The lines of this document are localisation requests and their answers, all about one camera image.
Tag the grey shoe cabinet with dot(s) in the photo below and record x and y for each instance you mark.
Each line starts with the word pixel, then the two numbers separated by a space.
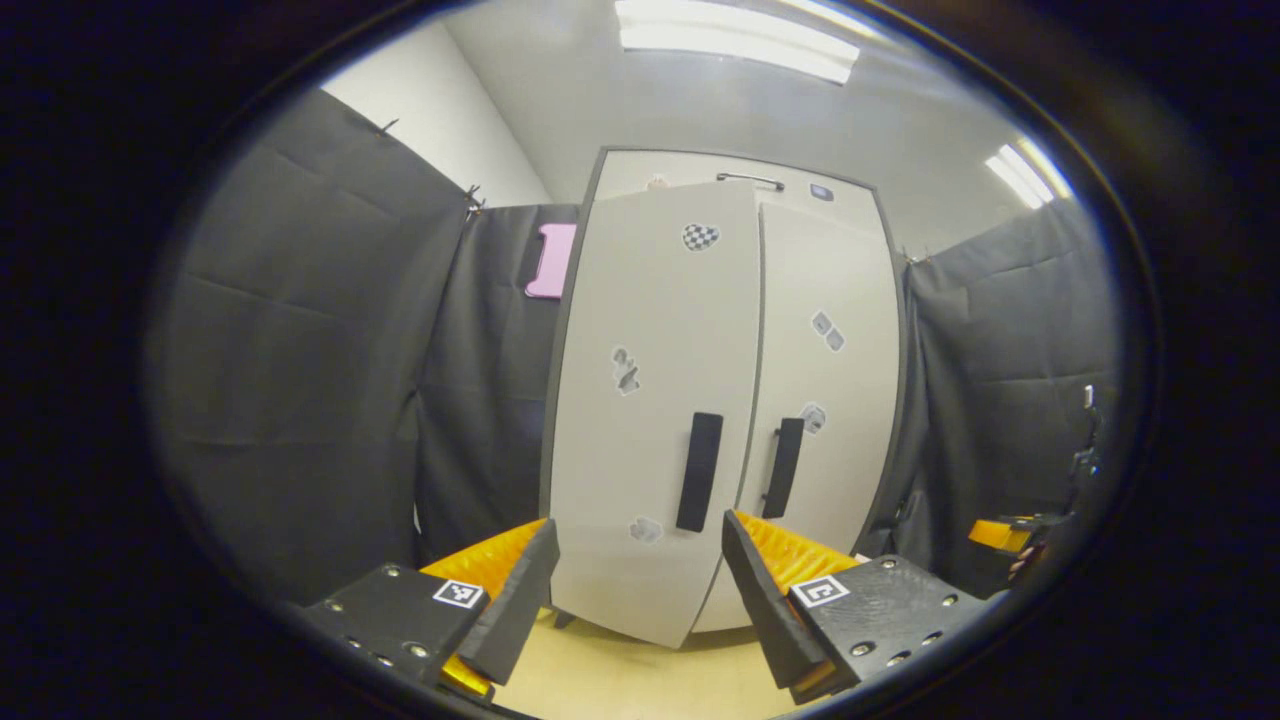
pixel 640 165

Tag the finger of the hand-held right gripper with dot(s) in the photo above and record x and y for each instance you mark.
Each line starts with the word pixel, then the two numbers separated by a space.
pixel 1000 535

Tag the black tripod stand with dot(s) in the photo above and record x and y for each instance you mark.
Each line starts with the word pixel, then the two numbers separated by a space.
pixel 1085 460

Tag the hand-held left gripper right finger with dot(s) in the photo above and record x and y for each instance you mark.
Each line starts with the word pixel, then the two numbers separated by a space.
pixel 765 610

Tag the large ceiling light panel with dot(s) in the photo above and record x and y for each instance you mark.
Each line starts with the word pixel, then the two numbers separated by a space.
pixel 740 40

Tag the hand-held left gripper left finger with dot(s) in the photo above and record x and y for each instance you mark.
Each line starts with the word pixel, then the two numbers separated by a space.
pixel 515 610

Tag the small ceiling light panel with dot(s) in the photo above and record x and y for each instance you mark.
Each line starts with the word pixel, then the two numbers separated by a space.
pixel 1025 175

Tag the grey shoe cabinet door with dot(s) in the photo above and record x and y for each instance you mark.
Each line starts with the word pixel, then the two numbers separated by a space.
pixel 850 450
pixel 640 450

